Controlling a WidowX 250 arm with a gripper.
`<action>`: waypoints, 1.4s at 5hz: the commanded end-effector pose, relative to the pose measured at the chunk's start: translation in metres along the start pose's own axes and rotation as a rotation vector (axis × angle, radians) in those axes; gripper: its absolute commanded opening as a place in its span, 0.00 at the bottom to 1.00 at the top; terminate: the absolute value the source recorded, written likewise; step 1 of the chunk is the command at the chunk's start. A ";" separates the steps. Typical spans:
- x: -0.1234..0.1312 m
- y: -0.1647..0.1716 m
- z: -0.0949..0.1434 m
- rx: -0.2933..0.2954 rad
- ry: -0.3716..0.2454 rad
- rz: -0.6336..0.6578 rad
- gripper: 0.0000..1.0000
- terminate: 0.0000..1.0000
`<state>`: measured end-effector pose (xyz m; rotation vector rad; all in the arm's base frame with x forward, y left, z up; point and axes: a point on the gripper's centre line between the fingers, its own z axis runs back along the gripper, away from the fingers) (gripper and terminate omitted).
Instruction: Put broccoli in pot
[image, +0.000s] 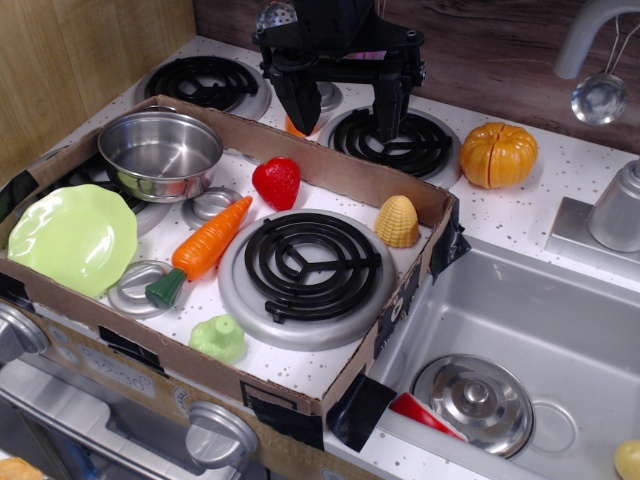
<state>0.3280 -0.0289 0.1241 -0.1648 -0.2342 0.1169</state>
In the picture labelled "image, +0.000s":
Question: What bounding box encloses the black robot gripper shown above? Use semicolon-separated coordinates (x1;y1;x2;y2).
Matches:
252;1;426;142

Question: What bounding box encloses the light green toy broccoli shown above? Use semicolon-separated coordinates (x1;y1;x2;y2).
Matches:
188;314;245;362

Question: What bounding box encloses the stainless steel pot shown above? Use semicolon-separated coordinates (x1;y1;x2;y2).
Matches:
97;106;223;203

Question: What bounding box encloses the silver pot lid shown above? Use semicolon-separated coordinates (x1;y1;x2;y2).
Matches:
411;354;535;458

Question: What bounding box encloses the silver stove knob back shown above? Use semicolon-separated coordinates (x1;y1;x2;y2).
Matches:
317;82;343;113

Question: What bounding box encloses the silver stove knob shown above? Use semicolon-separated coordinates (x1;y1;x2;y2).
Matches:
181;187;242;230
107;260;171;320
317;82;343;113

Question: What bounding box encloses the hanging purple spatula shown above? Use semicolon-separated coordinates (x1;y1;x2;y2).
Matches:
355;50;387;62

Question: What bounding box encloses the small orange toy carrot tip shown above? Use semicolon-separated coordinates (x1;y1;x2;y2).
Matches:
285;115;319;138

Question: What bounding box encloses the back right black burner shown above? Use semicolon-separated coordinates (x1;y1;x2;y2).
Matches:
318;108;461;189

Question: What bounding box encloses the hanging silver strainer spoon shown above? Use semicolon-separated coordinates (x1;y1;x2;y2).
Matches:
256;0;298;30

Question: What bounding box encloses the red toy strawberry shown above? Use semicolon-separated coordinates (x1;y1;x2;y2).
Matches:
252;157;301;211

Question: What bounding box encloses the yellow toy corn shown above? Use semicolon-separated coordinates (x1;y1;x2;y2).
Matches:
374;195;419;248

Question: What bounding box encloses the orange toy pumpkin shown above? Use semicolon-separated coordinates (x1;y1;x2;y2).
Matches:
459;122;538;189

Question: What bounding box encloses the silver stove knob middle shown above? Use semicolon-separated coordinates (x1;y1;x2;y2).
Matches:
181;187;242;230

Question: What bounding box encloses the front right black burner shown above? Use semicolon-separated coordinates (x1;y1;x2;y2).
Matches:
218;209;396;352

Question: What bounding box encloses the orange toy carrot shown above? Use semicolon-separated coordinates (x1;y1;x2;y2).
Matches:
145;196;253;309

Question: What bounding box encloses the front left black burner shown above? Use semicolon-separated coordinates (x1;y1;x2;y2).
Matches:
14;153;170;236

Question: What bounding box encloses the hanging silver ladle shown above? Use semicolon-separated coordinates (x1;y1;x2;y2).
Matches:
571;17;639;126

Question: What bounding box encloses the silver toy faucet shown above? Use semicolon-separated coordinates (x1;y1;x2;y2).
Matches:
545;1;639;263

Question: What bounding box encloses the silver stove knob front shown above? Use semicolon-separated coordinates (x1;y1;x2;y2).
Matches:
107;260;171;320

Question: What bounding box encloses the light green plastic plate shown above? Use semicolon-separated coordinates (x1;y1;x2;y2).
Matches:
8;192;138;297

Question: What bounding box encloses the red toy pepper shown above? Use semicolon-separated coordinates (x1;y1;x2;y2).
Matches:
390;392;469;443

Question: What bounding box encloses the brown cardboard fence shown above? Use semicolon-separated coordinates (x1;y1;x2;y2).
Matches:
1;96;466;442

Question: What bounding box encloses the grey toy sink basin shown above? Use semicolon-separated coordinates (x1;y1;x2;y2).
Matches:
372;241;639;479

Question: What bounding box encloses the silver oven knob right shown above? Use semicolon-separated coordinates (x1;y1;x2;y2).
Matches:
185;401;259;469

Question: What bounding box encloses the silver oven knob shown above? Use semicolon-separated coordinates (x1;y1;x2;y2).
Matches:
0;303;50;363
185;401;259;469

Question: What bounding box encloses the silver oven knob left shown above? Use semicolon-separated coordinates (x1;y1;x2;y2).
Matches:
0;303;50;363

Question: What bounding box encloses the yellow toy lemon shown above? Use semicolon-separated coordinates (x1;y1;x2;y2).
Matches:
614;439;640;480

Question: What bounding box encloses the orange toy bread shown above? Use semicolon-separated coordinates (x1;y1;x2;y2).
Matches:
0;457;44;480

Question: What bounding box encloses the silver oven door handle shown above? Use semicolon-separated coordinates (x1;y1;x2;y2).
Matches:
1;362;218;479

